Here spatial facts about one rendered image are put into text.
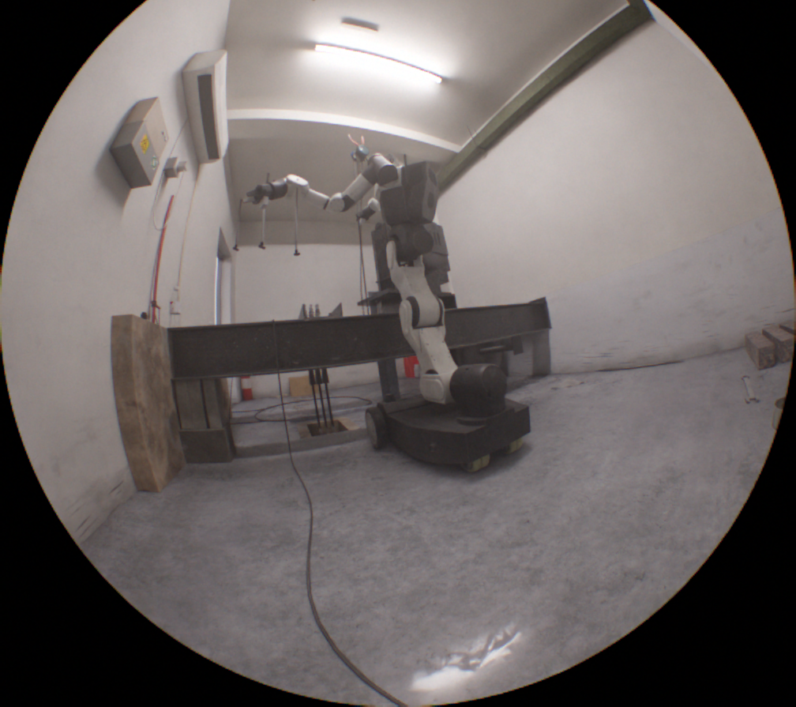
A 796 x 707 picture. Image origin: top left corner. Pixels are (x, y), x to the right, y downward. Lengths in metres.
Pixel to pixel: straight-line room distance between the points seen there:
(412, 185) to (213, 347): 1.27
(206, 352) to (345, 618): 1.22
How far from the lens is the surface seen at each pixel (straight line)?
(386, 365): 2.49
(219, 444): 1.37
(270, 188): 1.25
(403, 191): 1.31
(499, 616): 0.51
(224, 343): 1.37
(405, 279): 1.24
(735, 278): 2.13
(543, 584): 0.55
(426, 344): 1.11
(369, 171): 1.27
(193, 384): 1.38
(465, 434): 0.81
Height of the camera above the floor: 0.44
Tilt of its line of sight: 9 degrees up
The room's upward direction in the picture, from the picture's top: 8 degrees counter-clockwise
